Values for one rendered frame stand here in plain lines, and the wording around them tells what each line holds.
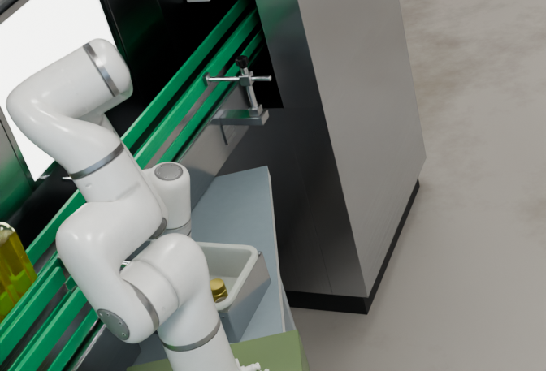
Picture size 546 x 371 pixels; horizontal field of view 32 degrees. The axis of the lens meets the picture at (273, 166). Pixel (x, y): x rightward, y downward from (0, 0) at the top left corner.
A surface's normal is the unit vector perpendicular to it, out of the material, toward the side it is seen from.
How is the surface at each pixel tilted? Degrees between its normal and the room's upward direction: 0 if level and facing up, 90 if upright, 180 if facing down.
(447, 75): 0
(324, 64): 90
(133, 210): 60
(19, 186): 90
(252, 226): 0
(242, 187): 0
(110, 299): 82
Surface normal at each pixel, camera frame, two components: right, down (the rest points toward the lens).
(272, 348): -0.24, -0.82
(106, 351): 0.90, 0.03
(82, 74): 0.09, -0.07
